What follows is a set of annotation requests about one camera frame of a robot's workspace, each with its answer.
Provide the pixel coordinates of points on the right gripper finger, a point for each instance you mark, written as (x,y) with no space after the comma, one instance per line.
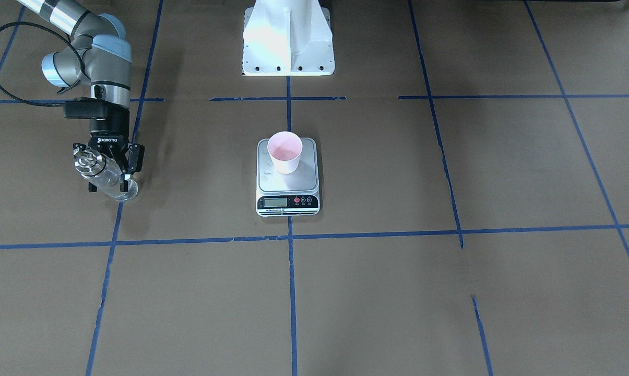
(130,161)
(86,160)

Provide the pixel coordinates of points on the pink paper cup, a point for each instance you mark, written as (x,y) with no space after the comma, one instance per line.
(285,149)

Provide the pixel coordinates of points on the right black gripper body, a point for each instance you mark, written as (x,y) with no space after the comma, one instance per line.
(110,127)

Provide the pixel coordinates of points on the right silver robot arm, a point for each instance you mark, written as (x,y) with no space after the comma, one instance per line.
(98,56)

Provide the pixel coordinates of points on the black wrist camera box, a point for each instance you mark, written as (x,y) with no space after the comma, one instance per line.
(94,109)

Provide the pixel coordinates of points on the glass sauce bottle steel cap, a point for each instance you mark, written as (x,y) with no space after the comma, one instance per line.
(108,180)

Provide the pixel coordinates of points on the silver digital kitchen scale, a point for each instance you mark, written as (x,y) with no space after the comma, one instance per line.
(294,194)

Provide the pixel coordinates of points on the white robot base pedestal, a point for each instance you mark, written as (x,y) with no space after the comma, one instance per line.
(287,38)

